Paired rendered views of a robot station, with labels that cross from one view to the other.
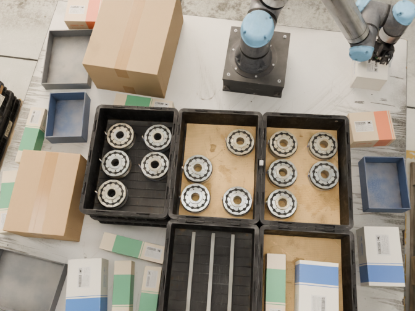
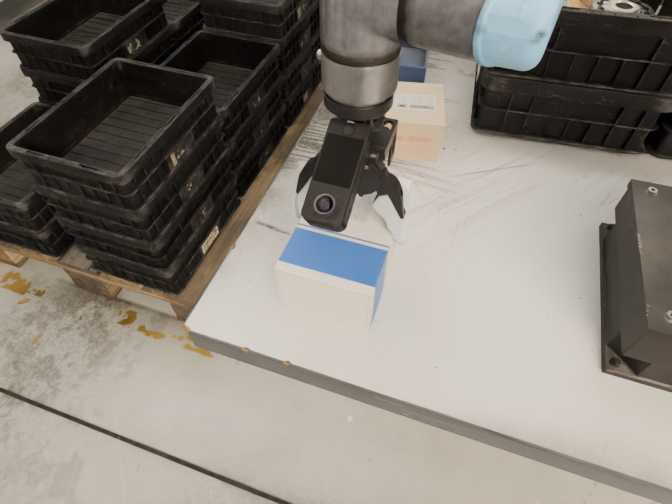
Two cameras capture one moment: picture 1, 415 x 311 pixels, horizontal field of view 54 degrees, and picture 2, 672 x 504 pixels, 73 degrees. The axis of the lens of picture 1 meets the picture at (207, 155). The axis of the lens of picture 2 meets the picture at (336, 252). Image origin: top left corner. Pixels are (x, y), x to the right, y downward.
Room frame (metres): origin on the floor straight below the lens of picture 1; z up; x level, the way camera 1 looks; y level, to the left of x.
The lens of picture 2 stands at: (1.23, -0.71, 1.22)
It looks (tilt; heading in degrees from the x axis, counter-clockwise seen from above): 52 degrees down; 183
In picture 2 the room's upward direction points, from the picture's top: straight up
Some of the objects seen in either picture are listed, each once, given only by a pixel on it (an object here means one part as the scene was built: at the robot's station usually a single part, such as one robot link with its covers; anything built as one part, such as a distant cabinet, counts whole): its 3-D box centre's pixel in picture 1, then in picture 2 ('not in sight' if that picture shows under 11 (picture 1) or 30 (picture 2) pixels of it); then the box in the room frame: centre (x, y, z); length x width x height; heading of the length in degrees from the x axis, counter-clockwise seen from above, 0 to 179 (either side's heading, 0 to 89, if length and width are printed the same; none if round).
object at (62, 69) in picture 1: (69, 58); not in sight; (1.06, 0.54, 0.73); 0.27 x 0.20 x 0.05; 173
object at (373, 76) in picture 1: (368, 62); (348, 242); (0.84, -0.72, 0.75); 0.20 x 0.12 x 0.09; 164
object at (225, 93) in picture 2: not in sight; (220, 114); (-0.05, -1.16, 0.31); 0.40 x 0.30 x 0.34; 164
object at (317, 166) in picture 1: (324, 174); not in sight; (0.36, -0.40, 0.86); 0.10 x 0.10 x 0.01
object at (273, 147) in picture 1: (283, 143); not in sight; (0.49, -0.28, 0.86); 0.10 x 0.10 x 0.01
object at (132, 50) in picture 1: (136, 40); not in sight; (1.05, 0.23, 0.80); 0.40 x 0.30 x 0.20; 162
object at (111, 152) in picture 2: not in sight; (148, 180); (0.34, -1.27, 0.37); 0.40 x 0.30 x 0.45; 164
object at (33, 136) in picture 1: (33, 137); not in sight; (0.70, 0.70, 0.73); 0.24 x 0.06 x 0.06; 165
